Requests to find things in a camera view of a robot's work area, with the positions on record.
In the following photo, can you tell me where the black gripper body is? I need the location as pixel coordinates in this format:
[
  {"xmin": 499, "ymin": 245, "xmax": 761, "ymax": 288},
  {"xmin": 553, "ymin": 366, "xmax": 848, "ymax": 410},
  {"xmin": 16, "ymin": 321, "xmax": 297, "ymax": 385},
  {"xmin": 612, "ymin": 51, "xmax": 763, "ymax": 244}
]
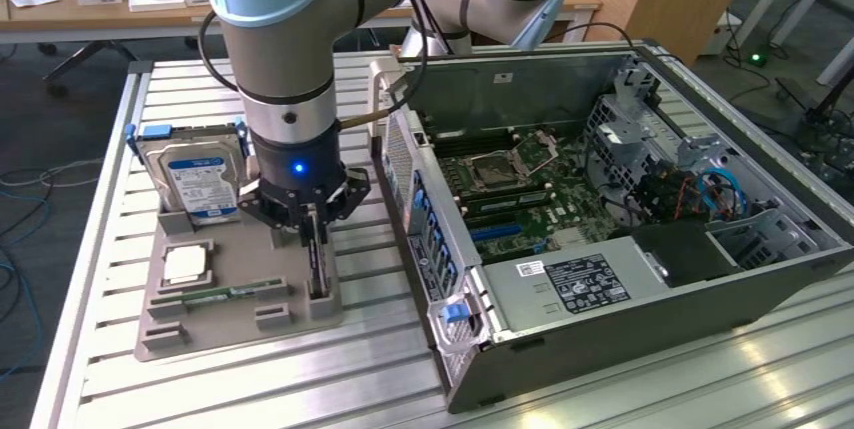
[{"xmin": 249, "ymin": 121, "xmax": 349, "ymax": 226}]

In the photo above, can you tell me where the black graphics card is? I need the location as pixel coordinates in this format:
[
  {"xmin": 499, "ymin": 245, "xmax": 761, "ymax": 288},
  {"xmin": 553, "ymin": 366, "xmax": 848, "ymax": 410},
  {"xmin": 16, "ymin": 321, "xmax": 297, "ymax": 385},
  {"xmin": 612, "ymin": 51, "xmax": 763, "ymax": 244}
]
[{"xmin": 298, "ymin": 213, "xmax": 332, "ymax": 300}]

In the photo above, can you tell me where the hard disk with blue label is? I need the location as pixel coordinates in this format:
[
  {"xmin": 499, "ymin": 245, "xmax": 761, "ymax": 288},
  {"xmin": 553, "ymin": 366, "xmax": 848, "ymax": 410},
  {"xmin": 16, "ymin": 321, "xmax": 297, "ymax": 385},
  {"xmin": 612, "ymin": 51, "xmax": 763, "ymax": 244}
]
[{"xmin": 142, "ymin": 141, "xmax": 242, "ymax": 228}]

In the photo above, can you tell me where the silver CPU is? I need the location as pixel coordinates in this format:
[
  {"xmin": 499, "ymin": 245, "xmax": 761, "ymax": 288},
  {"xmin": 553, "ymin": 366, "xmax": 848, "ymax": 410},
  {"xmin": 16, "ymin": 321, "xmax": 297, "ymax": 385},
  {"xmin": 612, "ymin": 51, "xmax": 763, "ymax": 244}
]
[{"xmin": 162, "ymin": 246, "xmax": 208, "ymax": 286}]

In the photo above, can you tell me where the green RAM stick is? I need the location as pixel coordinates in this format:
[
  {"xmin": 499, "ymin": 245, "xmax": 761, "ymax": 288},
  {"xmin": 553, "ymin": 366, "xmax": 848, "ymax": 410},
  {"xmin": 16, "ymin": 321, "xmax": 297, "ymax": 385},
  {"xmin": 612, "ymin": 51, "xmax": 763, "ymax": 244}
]
[{"xmin": 178, "ymin": 282, "xmax": 268, "ymax": 304}]

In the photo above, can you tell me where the blue disk caddy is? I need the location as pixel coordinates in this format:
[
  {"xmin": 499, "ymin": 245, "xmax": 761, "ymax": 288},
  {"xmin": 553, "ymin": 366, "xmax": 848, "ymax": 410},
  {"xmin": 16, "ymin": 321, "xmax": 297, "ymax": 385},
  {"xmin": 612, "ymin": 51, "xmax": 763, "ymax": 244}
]
[{"xmin": 124, "ymin": 117, "xmax": 252, "ymax": 200}]

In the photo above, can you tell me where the grey parts rack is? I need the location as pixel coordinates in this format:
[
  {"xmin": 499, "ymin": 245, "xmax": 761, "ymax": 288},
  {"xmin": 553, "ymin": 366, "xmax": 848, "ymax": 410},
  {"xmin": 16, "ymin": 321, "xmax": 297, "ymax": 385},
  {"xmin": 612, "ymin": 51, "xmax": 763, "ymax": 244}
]
[{"xmin": 132, "ymin": 154, "xmax": 348, "ymax": 363}]

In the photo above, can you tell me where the CPU socket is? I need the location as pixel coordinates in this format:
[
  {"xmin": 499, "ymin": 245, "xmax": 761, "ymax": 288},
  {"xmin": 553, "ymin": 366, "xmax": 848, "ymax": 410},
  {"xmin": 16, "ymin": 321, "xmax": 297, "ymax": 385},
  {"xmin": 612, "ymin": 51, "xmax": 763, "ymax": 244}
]
[{"xmin": 469, "ymin": 151, "xmax": 535, "ymax": 190}]

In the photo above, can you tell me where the blue expansion slot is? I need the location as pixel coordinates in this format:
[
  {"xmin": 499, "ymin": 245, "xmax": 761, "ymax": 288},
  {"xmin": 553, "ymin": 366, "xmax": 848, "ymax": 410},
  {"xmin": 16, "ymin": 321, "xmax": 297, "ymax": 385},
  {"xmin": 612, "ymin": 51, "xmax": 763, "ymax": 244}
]
[{"xmin": 468, "ymin": 223, "xmax": 523, "ymax": 244}]

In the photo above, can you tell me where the metal socket cover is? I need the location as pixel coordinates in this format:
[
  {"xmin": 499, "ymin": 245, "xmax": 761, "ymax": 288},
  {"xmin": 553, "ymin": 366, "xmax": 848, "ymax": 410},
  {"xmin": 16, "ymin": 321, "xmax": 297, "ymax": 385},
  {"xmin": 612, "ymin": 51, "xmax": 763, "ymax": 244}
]
[{"xmin": 509, "ymin": 129, "xmax": 561, "ymax": 180}]

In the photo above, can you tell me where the grey power supply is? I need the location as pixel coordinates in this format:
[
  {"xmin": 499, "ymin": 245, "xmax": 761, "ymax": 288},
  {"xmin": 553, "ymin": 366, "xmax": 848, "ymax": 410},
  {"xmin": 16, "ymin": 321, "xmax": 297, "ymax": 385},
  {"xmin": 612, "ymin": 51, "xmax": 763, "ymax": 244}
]
[{"xmin": 480, "ymin": 236, "xmax": 668, "ymax": 335}]

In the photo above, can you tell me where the green motherboard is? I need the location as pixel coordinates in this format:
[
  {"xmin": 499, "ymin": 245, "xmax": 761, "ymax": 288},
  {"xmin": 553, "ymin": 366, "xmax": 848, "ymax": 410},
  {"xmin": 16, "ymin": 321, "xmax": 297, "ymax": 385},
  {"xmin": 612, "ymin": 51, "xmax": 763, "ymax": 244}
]
[{"xmin": 425, "ymin": 121, "xmax": 641, "ymax": 263}]

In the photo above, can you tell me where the flat white box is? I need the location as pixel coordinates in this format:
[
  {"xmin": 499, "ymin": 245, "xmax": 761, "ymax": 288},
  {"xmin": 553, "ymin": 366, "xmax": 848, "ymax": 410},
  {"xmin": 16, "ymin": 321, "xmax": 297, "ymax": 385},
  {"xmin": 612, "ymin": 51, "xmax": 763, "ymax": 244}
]
[{"xmin": 126, "ymin": 0, "xmax": 188, "ymax": 13}]

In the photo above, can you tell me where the black chair base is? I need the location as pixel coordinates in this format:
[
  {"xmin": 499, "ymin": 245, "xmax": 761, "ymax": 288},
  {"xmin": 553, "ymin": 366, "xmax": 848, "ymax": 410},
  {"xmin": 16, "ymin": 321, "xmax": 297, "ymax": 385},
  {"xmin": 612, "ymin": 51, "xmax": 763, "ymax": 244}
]
[{"xmin": 36, "ymin": 37, "xmax": 201, "ymax": 98}]

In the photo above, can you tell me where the perforated metal drive cage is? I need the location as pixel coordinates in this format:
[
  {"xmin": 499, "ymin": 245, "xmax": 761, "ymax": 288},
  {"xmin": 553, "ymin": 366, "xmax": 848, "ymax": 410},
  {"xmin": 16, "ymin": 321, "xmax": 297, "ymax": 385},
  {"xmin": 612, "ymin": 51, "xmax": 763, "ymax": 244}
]
[{"xmin": 583, "ymin": 56, "xmax": 741, "ymax": 185}]

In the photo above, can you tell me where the open grey PC case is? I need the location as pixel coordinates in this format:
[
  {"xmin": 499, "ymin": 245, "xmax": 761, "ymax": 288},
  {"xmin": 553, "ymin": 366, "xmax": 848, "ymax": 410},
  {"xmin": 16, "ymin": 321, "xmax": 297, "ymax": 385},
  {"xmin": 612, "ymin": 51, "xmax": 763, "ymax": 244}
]
[{"xmin": 366, "ymin": 38, "xmax": 854, "ymax": 415}]

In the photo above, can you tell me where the wooden cabinet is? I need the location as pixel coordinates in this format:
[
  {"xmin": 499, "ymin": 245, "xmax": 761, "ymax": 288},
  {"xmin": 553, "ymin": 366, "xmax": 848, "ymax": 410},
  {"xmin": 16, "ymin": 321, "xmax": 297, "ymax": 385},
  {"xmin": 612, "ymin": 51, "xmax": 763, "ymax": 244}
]
[{"xmin": 552, "ymin": 0, "xmax": 765, "ymax": 65}]

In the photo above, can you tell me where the grey metal disk bay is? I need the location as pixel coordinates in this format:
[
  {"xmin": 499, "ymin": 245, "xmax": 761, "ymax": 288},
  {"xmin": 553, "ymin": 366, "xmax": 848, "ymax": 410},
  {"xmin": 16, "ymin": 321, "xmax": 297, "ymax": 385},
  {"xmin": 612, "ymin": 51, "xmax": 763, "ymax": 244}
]
[{"xmin": 705, "ymin": 198, "xmax": 841, "ymax": 270}]

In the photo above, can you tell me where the white floor box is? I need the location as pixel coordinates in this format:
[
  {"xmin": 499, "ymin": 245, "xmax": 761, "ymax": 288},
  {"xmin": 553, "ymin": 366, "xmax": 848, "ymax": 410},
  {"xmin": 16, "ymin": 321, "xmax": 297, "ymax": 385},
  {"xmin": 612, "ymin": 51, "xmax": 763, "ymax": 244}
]
[{"xmin": 705, "ymin": 11, "xmax": 745, "ymax": 58}]

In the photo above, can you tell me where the black equipment stand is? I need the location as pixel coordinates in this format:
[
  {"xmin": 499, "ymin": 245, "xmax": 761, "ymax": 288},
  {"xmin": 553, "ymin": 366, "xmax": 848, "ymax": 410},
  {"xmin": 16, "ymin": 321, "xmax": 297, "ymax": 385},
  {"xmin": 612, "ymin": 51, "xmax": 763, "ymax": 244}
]
[{"xmin": 776, "ymin": 61, "xmax": 854, "ymax": 170}]

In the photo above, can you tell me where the white floor cable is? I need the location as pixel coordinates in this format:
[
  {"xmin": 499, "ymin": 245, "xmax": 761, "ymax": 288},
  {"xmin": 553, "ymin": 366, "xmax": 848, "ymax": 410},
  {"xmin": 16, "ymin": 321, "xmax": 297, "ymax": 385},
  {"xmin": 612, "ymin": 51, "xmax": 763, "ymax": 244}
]
[{"xmin": 0, "ymin": 156, "xmax": 102, "ymax": 190}]

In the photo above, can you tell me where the blue floor cable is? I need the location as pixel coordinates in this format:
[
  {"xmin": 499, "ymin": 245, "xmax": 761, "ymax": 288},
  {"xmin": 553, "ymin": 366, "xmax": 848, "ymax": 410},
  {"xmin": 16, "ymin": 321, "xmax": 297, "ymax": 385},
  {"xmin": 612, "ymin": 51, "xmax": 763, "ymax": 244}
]
[{"xmin": 0, "ymin": 188, "xmax": 53, "ymax": 380}]

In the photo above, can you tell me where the black wire bundle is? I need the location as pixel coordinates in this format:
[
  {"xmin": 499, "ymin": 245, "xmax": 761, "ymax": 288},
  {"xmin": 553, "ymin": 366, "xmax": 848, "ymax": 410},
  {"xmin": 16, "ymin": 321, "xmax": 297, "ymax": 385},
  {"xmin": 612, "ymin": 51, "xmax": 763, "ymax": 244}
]
[{"xmin": 599, "ymin": 171, "xmax": 699, "ymax": 228}]

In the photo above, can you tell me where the red wire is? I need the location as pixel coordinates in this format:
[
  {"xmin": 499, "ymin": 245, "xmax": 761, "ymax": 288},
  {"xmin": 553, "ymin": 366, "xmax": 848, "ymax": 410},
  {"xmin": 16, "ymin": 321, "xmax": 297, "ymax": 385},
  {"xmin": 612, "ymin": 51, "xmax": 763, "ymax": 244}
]
[{"xmin": 672, "ymin": 176, "xmax": 728, "ymax": 220}]

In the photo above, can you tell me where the thin black curved cable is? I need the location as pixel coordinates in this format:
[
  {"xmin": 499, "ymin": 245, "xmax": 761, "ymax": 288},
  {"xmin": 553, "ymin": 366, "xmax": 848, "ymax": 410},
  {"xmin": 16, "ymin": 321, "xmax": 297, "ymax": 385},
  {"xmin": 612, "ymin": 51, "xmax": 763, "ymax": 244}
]
[{"xmin": 529, "ymin": 22, "xmax": 636, "ymax": 50}]

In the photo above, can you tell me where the blue wire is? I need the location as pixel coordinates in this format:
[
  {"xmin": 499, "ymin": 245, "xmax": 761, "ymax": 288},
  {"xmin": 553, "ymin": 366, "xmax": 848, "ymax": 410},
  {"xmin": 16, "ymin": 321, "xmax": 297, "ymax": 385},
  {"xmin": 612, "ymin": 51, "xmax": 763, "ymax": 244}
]
[{"xmin": 696, "ymin": 167, "xmax": 748, "ymax": 216}]

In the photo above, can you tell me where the white desk frame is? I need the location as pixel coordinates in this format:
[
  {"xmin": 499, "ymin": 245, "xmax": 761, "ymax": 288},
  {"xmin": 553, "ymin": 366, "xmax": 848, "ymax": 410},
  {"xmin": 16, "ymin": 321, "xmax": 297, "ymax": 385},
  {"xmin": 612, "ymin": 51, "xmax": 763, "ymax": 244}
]
[{"xmin": 729, "ymin": 0, "xmax": 854, "ymax": 85}]

